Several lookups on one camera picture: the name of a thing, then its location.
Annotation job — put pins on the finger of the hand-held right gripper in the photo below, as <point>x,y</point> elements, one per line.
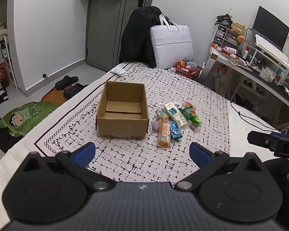
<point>260,138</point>

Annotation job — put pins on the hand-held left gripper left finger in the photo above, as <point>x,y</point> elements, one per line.
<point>86,151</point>

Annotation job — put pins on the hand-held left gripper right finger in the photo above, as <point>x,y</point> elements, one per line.
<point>199,152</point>

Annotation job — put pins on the black and white snack packet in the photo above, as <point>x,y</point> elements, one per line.
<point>193,126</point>

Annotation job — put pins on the green snack packet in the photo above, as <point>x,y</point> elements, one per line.
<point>195,119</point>
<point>186,112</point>

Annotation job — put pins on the orange cracker packet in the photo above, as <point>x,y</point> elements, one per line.
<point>164,133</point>

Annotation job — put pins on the cardboard box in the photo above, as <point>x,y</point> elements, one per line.
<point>121,127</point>

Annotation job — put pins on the yellow cake packet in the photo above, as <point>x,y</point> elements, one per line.
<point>175,114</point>

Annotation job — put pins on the red snack packet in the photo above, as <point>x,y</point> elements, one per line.
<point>188,105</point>

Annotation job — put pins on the pink snack packet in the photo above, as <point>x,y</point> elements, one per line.
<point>155,126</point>

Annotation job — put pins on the blue yellow snack packet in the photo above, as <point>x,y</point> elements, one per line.
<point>162,114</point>

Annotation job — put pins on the printed blanket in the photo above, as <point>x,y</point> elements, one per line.
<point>125,154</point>

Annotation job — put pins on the white desk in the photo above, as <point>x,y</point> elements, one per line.
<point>255,79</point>

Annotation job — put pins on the black slipper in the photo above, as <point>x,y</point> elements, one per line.
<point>67,81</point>
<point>74,90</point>

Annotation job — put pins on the green cartoon floor mat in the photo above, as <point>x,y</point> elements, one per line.
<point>26,118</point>

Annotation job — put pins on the red plastic basket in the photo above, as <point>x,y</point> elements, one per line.
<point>187,71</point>

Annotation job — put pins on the white monitor riser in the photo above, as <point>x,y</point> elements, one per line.
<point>254,55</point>

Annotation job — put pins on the white face mask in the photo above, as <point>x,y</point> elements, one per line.
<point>116,71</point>

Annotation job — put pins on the white keyboard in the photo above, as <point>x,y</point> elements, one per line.
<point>272,50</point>

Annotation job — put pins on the drawer organizer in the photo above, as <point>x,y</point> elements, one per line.
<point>225,36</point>

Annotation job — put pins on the black monitor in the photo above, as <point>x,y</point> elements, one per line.
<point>271,27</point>

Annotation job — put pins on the brown bottle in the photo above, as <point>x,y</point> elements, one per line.
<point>3,75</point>

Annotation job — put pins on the grey pillow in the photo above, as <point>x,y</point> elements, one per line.
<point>171,43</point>

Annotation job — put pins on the white storage rack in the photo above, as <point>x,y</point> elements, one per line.
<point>10,60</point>

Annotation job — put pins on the grey door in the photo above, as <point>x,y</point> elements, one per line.
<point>106,28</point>

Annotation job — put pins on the black jacket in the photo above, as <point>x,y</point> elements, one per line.
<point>137,36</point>

